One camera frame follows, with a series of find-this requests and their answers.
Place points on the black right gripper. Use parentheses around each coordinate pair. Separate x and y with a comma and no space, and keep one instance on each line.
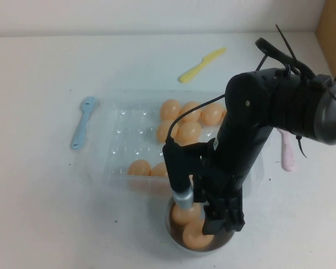
(218,190)

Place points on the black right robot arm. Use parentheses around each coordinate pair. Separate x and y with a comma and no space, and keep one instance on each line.
(254,112)

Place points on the clear plastic egg box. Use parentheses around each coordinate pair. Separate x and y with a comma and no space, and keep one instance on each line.
(123,134)

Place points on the grey-blue round bowl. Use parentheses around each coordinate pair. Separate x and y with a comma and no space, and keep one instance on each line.
(171,234)

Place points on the pink plastic knife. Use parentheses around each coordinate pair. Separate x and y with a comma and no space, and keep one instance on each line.
(288,157)

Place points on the yellow plastic knife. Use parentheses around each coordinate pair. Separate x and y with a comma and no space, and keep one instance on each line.
(197,68)

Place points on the light blue plastic fork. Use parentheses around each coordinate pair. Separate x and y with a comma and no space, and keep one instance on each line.
(81,126)

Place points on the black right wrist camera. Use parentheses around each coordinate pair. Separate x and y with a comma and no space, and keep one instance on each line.
(179,168)

